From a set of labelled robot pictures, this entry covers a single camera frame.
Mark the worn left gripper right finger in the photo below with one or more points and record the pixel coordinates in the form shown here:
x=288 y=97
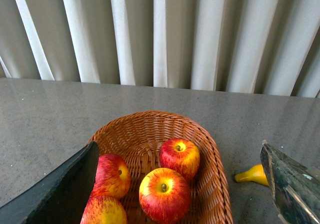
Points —
x=294 y=187

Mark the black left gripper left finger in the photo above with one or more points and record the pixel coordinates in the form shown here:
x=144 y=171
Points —
x=61 y=196

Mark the yellow banana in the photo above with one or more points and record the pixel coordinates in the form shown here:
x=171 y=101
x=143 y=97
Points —
x=255 y=174

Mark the red yellow apple lower left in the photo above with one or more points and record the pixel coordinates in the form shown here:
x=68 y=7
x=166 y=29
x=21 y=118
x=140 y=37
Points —
x=104 y=209

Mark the red yellow apple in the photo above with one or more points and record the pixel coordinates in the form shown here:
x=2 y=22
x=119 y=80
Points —
x=112 y=177
x=104 y=209

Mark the red yellow apple upper left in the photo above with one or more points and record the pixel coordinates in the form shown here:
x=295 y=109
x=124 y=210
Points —
x=112 y=177

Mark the white pleated curtain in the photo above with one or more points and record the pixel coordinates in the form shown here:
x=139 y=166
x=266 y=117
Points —
x=245 y=46

